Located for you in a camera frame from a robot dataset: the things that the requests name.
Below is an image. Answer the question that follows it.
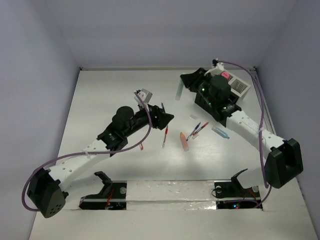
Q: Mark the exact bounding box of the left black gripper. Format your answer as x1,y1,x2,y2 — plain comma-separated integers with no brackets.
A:
123,102,173,138

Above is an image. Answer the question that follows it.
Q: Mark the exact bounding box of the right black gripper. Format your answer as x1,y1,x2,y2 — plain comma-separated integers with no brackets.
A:
182,67,217,108

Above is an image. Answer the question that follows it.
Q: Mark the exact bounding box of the green highlighter marker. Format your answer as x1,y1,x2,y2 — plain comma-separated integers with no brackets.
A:
175,80,184,101

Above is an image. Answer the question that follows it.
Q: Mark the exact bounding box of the blue highlighter marker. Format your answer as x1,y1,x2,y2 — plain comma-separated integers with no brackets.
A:
212,127,230,139

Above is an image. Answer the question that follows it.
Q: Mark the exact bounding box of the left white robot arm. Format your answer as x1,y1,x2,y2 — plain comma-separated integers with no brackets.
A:
21,104,174,218

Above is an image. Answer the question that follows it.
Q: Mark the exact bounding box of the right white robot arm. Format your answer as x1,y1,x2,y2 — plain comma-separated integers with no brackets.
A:
180,66,304,196

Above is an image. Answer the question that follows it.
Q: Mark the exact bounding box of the orange highlighter marker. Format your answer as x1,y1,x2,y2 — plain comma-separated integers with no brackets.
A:
180,132,189,152

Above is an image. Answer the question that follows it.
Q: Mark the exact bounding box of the pink cylinder sharpener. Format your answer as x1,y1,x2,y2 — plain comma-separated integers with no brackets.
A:
221,71,230,79

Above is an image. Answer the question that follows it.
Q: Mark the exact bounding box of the black two-compartment pen holder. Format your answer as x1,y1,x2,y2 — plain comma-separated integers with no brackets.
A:
194,93,242,127

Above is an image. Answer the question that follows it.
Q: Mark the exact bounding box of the white grey tray box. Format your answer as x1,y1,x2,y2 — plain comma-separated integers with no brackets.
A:
223,71,251,100

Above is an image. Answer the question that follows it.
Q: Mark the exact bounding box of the foil tape strip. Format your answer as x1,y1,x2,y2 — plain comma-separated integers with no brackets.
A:
126,180,217,211

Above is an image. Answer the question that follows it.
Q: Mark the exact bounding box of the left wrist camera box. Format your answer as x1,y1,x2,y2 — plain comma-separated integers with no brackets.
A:
136,88,153,104

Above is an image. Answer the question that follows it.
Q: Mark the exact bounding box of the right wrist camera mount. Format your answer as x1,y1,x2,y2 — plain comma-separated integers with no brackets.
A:
204,58,225,76

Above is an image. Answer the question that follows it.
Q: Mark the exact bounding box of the aluminium rail right edge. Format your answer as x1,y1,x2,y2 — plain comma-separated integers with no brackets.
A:
250,67,276,134

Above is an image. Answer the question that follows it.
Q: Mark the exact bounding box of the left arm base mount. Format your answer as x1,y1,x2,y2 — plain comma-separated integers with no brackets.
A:
79,171,127,211

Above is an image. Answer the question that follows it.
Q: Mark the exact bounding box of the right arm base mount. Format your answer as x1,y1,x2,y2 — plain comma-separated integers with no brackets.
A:
211,168,263,210

